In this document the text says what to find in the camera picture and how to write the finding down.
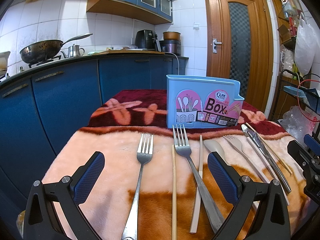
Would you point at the steel fork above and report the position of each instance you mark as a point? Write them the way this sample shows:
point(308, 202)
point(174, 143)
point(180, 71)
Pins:
point(182, 147)
point(144, 156)

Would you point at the red floral plush blanket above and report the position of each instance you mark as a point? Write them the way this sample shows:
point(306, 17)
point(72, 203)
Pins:
point(115, 129)

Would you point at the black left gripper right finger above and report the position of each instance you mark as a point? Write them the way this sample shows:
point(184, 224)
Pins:
point(271, 220)

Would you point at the black metal rack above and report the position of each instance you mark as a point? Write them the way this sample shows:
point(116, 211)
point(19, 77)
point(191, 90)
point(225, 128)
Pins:
point(294, 89)

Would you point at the beige plastic spoon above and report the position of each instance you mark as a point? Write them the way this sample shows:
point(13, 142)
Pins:
point(213, 146)

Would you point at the blue plastic utensil box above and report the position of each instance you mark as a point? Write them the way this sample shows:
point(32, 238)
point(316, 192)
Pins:
point(203, 102)

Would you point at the wooden shelf with items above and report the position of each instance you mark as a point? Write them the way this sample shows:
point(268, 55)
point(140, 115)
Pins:
point(288, 13)

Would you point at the wooden door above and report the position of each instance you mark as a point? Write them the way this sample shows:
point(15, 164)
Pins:
point(246, 53)

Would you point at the black wok pan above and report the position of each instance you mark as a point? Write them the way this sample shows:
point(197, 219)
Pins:
point(45, 50)

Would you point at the brown pot on cooker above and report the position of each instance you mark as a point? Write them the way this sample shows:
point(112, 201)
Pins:
point(171, 35)

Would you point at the white plastic bag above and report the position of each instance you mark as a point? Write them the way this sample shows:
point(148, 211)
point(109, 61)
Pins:
point(306, 46)

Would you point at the white pot on stove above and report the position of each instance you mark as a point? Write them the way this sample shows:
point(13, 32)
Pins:
point(4, 62)

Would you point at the steel table knife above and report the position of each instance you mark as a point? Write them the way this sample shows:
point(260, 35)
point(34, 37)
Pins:
point(265, 156)

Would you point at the black air fryer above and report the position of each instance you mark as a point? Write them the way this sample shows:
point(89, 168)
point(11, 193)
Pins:
point(147, 39)

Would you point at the dark rice cooker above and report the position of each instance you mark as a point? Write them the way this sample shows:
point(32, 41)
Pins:
point(171, 46)

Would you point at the beige plastic fork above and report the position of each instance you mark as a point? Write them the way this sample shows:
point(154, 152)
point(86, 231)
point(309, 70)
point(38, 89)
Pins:
point(237, 145)

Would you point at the blue base cabinets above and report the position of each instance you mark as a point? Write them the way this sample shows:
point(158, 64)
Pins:
point(43, 106)

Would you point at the steel teapot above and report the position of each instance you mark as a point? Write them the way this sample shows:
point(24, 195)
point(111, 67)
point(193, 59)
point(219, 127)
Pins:
point(74, 51)

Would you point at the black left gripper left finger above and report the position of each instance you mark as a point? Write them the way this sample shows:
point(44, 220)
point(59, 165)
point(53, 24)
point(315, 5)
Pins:
point(41, 220)

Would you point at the gas stove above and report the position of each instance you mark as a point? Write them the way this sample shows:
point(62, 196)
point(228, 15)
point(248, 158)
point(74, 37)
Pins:
point(58, 57)

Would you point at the silver door handle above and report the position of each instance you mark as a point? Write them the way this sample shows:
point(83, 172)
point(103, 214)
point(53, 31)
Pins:
point(215, 44)

